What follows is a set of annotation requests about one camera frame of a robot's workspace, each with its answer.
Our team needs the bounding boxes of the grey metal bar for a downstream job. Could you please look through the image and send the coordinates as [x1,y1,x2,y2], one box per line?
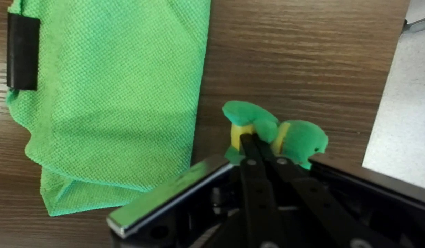
[402,14,425,34]

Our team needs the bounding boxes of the green and yellow plush toy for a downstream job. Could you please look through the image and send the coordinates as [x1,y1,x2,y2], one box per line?
[222,100,329,170]

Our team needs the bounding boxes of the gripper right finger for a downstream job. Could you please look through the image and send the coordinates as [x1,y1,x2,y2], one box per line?
[252,134,425,248]

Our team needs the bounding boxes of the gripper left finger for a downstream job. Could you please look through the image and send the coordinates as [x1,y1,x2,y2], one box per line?
[107,134,286,248]

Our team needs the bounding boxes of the black rectangular block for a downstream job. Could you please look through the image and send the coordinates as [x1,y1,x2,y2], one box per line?
[7,13,41,91]

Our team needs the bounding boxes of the green microfibre cloth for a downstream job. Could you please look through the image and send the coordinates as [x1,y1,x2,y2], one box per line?
[5,0,211,217]

